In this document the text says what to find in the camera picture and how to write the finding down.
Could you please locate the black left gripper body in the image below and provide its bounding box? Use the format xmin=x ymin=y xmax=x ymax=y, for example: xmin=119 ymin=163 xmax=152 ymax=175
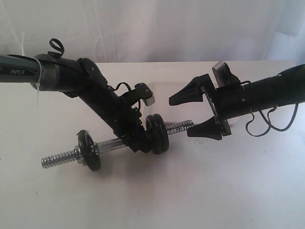
xmin=104 ymin=95 xmax=147 ymax=147

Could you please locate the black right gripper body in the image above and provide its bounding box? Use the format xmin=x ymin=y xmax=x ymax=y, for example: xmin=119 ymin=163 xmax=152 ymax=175
xmin=199 ymin=74 xmax=231 ymax=137

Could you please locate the black weight plate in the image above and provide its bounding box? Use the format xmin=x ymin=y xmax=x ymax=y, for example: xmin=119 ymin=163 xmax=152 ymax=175
xmin=145 ymin=115 xmax=163 ymax=155
xmin=153 ymin=114 xmax=169 ymax=155
xmin=77 ymin=130 xmax=101 ymax=172

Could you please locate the chrome star collar nut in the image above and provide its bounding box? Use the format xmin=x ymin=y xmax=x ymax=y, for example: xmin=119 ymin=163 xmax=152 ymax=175
xmin=74 ymin=146 xmax=83 ymax=164

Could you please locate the chrome threaded dumbbell bar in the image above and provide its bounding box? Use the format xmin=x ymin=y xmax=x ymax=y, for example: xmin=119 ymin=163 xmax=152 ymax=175
xmin=41 ymin=120 xmax=194 ymax=168

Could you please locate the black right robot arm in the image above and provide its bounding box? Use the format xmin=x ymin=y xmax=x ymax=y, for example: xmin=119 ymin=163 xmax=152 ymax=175
xmin=169 ymin=62 xmax=305 ymax=140

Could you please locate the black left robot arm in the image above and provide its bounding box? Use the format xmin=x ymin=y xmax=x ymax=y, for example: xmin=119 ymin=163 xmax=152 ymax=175
xmin=0 ymin=54 xmax=154 ymax=153

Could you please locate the white rectangular tray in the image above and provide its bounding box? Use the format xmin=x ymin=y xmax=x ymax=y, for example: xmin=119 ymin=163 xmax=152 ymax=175
xmin=146 ymin=81 xmax=238 ymax=126

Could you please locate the white zip tie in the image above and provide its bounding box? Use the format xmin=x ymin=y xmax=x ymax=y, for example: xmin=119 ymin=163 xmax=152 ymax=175
xmin=33 ymin=58 xmax=43 ymax=107

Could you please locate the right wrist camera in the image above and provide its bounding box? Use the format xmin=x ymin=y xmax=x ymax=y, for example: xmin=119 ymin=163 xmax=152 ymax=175
xmin=212 ymin=61 xmax=241 ymax=87

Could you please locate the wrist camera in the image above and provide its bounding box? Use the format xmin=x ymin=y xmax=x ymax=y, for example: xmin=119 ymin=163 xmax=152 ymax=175
xmin=125 ymin=83 xmax=155 ymax=106
xmin=212 ymin=61 xmax=241 ymax=87

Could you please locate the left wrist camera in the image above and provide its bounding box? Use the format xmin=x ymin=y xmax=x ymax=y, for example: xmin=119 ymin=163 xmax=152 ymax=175
xmin=125 ymin=83 xmax=155 ymax=106

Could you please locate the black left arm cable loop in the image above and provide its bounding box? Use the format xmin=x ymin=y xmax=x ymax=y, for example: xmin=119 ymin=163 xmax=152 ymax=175
xmin=47 ymin=38 xmax=65 ymax=58

